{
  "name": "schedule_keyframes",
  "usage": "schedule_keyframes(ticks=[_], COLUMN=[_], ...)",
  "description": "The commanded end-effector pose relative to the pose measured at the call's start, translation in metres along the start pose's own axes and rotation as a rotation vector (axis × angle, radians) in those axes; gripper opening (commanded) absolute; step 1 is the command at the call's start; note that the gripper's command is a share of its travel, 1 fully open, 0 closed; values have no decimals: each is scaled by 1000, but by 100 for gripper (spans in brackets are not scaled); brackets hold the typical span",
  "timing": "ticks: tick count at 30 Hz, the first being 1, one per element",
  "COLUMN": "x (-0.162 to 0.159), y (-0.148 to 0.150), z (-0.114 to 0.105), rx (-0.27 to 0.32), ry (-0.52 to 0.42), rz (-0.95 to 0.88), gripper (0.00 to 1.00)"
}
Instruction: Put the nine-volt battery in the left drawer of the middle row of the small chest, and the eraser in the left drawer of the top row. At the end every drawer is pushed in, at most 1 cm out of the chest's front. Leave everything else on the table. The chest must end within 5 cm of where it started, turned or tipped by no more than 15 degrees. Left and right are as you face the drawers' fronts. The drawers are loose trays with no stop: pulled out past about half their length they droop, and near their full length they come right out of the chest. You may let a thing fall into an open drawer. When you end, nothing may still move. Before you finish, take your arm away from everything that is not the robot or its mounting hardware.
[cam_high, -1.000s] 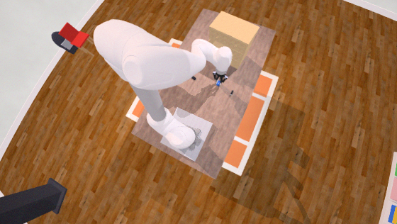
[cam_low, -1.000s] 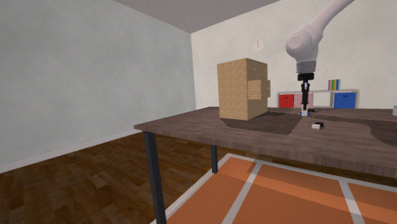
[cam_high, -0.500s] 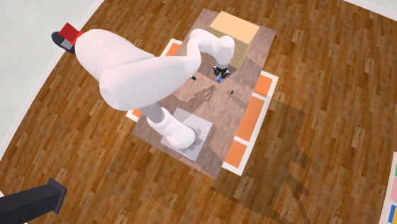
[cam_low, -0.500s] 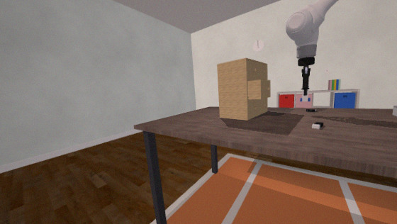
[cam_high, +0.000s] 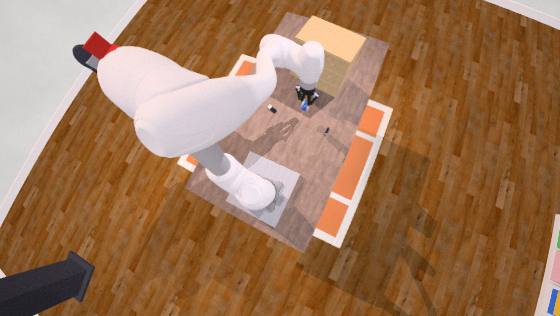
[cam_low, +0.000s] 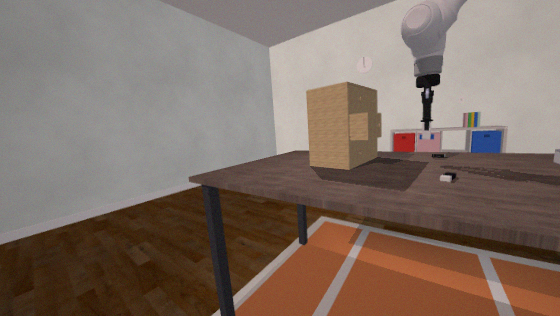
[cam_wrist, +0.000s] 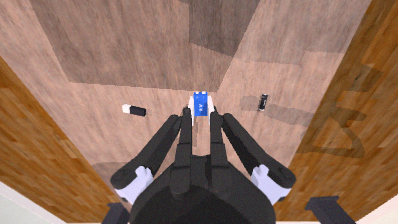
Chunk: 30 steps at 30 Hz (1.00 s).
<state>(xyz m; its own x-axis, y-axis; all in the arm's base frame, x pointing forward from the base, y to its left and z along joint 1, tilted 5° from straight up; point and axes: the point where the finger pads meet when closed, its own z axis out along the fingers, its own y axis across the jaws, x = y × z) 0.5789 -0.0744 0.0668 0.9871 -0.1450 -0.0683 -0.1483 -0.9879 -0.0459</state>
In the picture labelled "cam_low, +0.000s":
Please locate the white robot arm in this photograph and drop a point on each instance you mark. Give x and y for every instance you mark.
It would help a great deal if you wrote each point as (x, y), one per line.
(421, 28)

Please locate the light wooden chest of drawers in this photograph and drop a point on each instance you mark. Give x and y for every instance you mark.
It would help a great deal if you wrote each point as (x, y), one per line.
(328, 125)

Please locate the light brown wooden drawer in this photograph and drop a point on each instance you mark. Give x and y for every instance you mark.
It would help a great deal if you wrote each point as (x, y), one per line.
(357, 152)
(370, 98)
(370, 151)
(364, 126)
(355, 94)

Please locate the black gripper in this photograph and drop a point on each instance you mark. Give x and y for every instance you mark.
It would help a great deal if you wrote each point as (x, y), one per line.
(426, 82)

